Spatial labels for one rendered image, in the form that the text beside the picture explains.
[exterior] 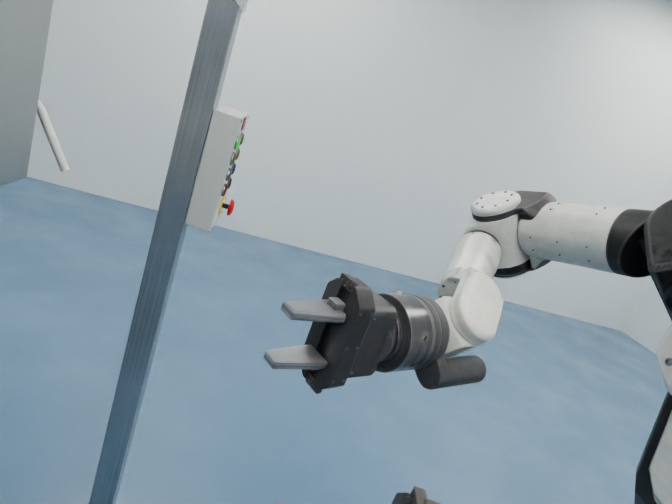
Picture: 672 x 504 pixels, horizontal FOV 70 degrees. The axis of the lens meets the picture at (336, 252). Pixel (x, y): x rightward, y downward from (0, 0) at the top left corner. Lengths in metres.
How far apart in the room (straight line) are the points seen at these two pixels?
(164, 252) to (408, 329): 0.74
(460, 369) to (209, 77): 0.75
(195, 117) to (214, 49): 0.14
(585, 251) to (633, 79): 4.48
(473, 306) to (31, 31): 0.51
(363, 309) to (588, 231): 0.38
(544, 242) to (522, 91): 3.83
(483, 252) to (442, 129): 3.56
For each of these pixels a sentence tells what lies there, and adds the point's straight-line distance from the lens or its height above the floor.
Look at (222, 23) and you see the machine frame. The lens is 1.07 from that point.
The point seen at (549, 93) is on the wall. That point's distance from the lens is 4.71.
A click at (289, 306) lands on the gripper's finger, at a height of 1.07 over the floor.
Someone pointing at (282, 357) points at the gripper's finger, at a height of 1.01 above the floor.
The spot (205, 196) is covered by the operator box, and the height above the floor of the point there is 0.97.
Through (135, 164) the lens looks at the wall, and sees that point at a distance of 4.06.
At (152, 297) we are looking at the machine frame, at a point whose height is 0.70.
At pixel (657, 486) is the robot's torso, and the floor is 1.03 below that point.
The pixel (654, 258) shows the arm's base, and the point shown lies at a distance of 0.65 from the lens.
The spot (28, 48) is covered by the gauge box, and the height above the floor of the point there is 1.21.
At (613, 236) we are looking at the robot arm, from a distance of 0.72.
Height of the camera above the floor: 1.25
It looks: 16 degrees down
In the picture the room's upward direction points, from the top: 20 degrees clockwise
